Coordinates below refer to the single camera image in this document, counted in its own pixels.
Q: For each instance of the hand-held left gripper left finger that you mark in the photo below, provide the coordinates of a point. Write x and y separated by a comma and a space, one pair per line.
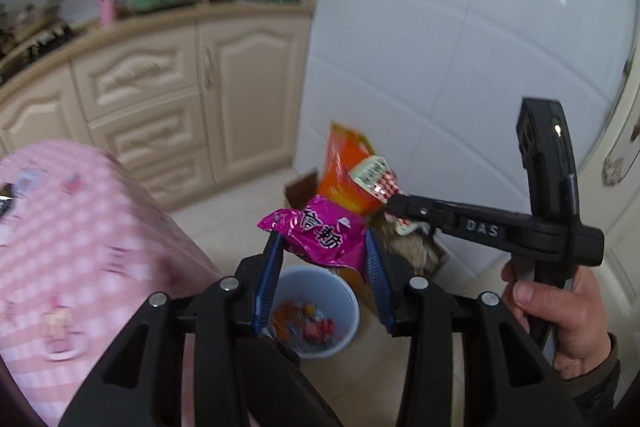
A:
267, 292

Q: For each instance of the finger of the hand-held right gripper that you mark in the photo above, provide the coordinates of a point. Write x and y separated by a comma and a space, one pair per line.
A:
420, 209

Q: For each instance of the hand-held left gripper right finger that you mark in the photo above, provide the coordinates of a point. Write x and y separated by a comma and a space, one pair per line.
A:
380, 292

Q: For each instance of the pale blue plastic bin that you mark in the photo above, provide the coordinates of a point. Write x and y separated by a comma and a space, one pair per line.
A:
345, 307

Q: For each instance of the heap of colourful wrappers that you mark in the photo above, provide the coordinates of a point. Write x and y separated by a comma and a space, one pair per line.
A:
305, 327

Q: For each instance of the red white checkered packet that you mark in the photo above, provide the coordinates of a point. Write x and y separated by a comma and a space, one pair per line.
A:
375, 177

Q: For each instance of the magenta snack packet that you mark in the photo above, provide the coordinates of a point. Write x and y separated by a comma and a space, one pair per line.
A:
320, 232

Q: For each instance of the person's right forearm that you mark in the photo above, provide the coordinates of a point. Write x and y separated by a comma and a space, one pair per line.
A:
595, 392

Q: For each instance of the person's right hand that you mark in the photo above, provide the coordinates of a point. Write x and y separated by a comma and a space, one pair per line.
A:
582, 327

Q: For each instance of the brown fibrous bundle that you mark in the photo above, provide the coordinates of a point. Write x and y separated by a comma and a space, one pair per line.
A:
415, 252

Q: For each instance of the cream panelled door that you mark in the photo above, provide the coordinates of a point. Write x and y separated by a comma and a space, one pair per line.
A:
625, 197

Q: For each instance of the orange snack bag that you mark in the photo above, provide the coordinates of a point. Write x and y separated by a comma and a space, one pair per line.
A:
340, 177

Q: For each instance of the brown cardboard box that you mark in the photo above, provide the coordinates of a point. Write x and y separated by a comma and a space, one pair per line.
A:
300, 192

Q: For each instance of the cream cabinet drawer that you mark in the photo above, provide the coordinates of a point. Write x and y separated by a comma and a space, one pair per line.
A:
135, 72
150, 132
175, 179

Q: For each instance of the pink checked tablecloth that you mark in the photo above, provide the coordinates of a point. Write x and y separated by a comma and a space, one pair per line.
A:
100, 232

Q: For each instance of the cream kitchen base cabinets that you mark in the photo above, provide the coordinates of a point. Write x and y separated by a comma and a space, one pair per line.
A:
250, 97

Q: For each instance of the pink utensil cup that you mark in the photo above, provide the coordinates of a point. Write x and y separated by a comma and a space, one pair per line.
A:
107, 14

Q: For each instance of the black glass gas hob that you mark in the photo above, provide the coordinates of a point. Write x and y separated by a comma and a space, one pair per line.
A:
40, 42

